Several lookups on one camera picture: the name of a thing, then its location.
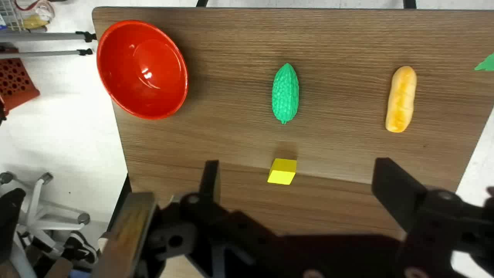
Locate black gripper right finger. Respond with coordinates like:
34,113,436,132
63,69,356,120
372,157,494,278

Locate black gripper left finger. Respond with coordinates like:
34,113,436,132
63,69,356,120
92,160,279,278

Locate red plastic bowl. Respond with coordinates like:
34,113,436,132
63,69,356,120
95,19,189,123

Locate black and white shoe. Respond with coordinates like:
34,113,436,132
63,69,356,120
60,231,100,266

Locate gray office chair base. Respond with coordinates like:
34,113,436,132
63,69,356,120
0,172,92,278

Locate orange toy bread roll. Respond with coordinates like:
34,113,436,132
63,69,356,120
384,66,418,135

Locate yellow wooden block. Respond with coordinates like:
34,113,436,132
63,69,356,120
265,157,299,188

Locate green pointed toy piece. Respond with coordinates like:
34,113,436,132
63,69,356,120
472,52,494,73

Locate green bumpy toy gourd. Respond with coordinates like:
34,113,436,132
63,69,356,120
270,62,301,126

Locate red perforated basket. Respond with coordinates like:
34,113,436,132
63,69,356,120
0,56,41,113

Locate white wire basket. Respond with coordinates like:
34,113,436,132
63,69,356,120
0,0,55,33

